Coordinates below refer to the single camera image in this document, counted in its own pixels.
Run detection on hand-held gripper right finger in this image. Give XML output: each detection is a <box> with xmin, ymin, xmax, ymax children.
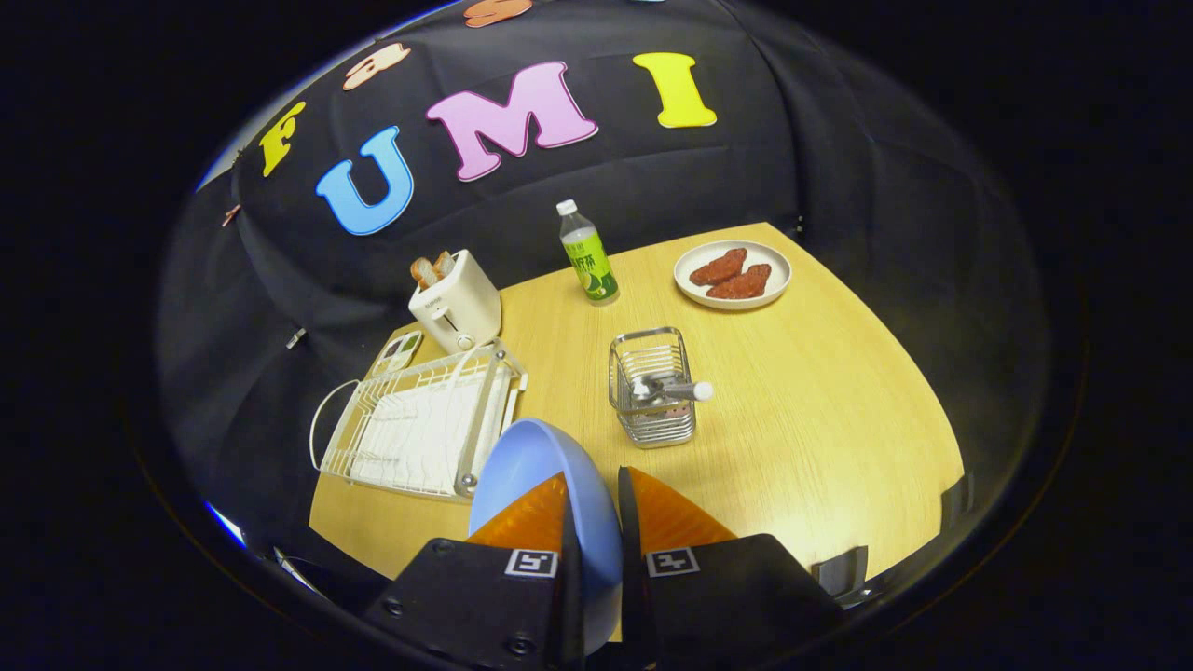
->
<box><xmin>618</xmin><ymin>466</ymin><xmax>844</xmax><ymax>671</ymax></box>

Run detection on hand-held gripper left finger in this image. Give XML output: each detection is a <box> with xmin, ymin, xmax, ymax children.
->
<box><xmin>362</xmin><ymin>472</ymin><xmax>586</xmax><ymax>671</ymax></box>

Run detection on blue plate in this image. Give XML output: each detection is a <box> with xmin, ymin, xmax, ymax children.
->
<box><xmin>468</xmin><ymin>418</ymin><xmax>624</xmax><ymax>631</ymax></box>

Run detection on metal wire basket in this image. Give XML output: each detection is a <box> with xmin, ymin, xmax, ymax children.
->
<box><xmin>610</xmin><ymin>326</ymin><xmax>699</xmax><ymax>449</ymax></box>

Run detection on metal spoon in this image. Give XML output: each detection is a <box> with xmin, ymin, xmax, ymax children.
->
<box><xmin>632</xmin><ymin>373</ymin><xmax>715</xmax><ymax>407</ymax></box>

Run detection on white wire dish rack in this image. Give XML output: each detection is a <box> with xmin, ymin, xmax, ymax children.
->
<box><xmin>310</xmin><ymin>340</ymin><xmax>528</xmax><ymax>504</ymax></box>

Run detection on white round plate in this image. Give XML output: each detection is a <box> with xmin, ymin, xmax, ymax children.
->
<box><xmin>673</xmin><ymin>240</ymin><xmax>793</xmax><ymax>310</ymax></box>

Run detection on white ribbed drip tray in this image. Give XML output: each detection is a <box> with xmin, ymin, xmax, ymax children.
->
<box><xmin>350</xmin><ymin>373</ymin><xmax>515</xmax><ymax>493</ymax></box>

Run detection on green label drink bottle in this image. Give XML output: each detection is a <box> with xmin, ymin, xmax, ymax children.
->
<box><xmin>556</xmin><ymin>199</ymin><xmax>620</xmax><ymax>307</ymax></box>

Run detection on brown meat piece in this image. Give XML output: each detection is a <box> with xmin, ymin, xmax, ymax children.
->
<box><xmin>689</xmin><ymin>248</ymin><xmax>748</xmax><ymax>286</ymax></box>
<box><xmin>706</xmin><ymin>264</ymin><xmax>773</xmax><ymax>300</ymax></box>

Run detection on small compartment tray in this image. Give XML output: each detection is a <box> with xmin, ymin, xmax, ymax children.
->
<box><xmin>368</xmin><ymin>329</ymin><xmax>425</xmax><ymax>378</ymax></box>

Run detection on white toaster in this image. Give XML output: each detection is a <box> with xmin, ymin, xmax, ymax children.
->
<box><xmin>408</xmin><ymin>250</ymin><xmax>502</xmax><ymax>355</ymax></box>

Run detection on black backdrop cloth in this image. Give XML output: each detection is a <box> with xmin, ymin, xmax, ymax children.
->
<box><xmin>154</xmin><ymin>0</ymin><xmax>1054</xmax><ymax>523</ymax></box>

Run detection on black table edge bracket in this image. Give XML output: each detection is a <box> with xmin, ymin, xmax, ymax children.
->
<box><xmin>811</xmin><ymin>545</ymin><xmax>870</xmax><ymax>599</ymax></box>
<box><xmin>939</xmin><ymin>473</ymin><xmax>976</xmax><ymax>525</ymax></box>

